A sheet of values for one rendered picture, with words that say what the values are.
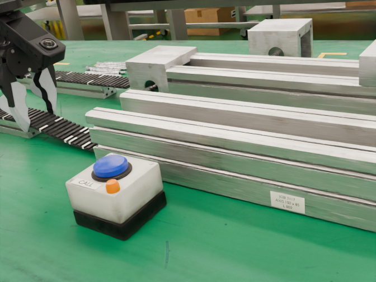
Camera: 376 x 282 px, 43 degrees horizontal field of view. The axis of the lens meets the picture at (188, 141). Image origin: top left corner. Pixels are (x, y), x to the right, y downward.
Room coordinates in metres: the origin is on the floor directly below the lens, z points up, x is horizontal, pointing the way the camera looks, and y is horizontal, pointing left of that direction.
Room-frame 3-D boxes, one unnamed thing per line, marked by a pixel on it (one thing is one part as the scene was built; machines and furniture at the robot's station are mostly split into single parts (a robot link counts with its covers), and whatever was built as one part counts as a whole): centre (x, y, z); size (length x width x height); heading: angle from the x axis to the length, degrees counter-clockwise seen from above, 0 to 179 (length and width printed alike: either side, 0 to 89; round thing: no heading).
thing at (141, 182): (0.49, 0.09, 0.81); 0.10 x 0.08 x 0.06; 142
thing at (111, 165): (0.49, 0.09, 0.84); 0.04 x 0.04 x 0.02
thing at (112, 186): (0.44, 0.09, 0.85); 0.01 x 0.01 x 0.01
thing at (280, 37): (0.91, -0.21, 0.83); 0.11 x 0.10 x 0.10; 145
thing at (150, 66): (0.83, 0.03, 0.83); 0.12 x 0.09 x 0.10; 142
